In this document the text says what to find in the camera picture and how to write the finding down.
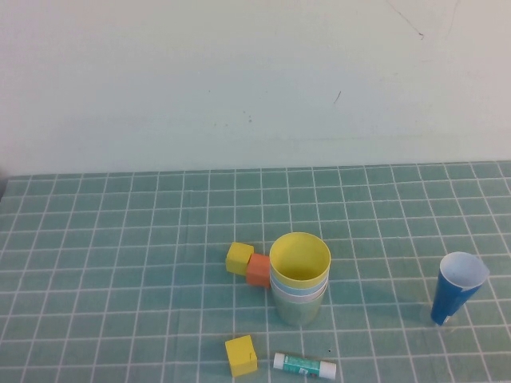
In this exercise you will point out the teal checked tablecloth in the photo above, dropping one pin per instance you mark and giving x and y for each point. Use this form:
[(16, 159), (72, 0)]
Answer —
[(159, 239)]

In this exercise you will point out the notched yellow cube block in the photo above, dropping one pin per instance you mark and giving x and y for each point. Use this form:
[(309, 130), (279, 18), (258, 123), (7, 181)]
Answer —
[(240, 357)]

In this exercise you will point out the small yellow cube block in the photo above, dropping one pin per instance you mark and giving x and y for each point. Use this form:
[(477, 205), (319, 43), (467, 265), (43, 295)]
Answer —
[(237, 259)]

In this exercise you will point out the orange cube block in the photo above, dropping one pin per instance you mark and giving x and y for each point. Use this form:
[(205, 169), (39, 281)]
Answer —
[(257, 271)]

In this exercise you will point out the pink plastic cup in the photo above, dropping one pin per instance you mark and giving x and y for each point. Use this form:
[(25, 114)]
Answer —
[(299, 300)]

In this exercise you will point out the light blue plastic cup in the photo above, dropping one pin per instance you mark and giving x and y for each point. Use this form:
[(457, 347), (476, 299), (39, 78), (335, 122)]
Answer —
[(299, 291)]

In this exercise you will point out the dark blue paper cone cup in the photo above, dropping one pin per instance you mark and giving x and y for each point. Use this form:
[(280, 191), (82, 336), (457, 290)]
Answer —
[(451, 297)]

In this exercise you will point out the yellow plastic cup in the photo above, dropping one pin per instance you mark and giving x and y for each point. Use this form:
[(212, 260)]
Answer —
[(299, 259)]

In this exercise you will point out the pale green plastic cup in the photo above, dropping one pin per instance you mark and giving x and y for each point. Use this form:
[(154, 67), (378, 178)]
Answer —
[(299, 315)]

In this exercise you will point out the white green glue stick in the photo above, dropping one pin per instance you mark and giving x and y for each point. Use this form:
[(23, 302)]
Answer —
[(303, 365)]

